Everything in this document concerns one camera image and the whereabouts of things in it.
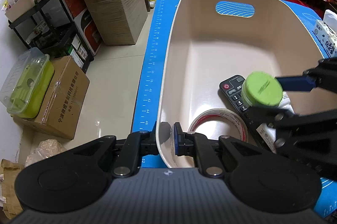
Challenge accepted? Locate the clear tape roll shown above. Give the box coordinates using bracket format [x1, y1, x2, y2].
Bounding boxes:
[188, 108, 249, 142]

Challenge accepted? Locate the green round tin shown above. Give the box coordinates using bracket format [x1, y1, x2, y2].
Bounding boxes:
[241, 71, 283, 107]

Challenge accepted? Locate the black remote control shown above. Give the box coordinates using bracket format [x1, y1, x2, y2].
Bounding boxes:
[219, 75, 276, 152]

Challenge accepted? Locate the beige plastic storage bin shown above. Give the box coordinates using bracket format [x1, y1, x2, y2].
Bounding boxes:
[156, 0, 326, 168]

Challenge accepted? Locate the white pill bottle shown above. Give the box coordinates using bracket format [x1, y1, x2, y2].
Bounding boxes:
[278, 92, 294, 113]

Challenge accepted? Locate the blue silicone baking mat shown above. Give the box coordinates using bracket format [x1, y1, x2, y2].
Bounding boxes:
[132, 0, 336, 217]

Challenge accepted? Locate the white tissue box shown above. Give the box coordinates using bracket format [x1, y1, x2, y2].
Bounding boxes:
[314, 10, 337, 58]

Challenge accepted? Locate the cardboard box on floor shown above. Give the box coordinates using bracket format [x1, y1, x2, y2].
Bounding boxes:
[13, 56, 90, 140]

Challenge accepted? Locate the bag of grain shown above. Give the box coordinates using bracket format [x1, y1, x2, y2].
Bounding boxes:
[25, 139, 66, 167]

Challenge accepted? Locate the lower wrapped cardboard box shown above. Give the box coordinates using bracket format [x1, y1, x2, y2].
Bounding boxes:
[87, 0, 147, 46]

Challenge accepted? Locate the green lidded plastic container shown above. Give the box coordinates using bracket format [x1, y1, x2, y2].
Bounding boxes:
[1, 47, 55, 119]

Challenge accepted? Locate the brown paper bag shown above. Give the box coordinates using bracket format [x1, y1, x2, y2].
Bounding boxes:
[1, 159, 25, 219]

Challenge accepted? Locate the black metal shelf rack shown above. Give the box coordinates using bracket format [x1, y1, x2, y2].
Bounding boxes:
[8, 0, 94, 72]

